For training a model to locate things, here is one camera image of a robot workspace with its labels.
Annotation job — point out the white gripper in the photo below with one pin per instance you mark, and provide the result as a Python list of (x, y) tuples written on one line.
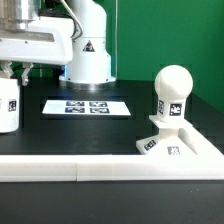
[(46, 41)]

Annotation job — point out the white lamp hood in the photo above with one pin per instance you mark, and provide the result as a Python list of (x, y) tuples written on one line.
[(9, 105)]

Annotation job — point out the white lamp bulb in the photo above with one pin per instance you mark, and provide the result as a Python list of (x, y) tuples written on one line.
[(173, 84)]

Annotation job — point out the white lamp base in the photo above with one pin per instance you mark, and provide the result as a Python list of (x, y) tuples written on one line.
[(167, 142)]

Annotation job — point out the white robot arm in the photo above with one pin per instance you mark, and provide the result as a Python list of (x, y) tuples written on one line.
[(78, 43)]

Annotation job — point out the white tag sheet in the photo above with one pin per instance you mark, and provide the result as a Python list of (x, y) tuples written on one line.
[(109, 108)]

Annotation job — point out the white L-shaped fence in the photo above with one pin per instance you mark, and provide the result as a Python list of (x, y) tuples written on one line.
[(206, 164)]

